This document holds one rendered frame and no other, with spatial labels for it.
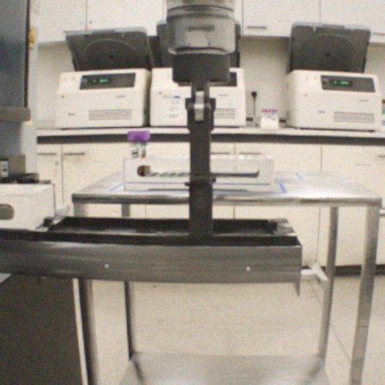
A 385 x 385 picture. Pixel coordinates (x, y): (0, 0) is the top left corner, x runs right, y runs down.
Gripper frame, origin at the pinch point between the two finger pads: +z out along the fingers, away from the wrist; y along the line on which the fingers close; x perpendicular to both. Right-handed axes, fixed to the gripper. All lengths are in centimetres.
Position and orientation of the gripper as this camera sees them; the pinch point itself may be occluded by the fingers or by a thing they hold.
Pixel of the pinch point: (200, 210)
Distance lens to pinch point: 68.0
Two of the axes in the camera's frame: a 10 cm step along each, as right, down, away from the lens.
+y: -0.5, 1.3, -9.9
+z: 0.0, 9.9, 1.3
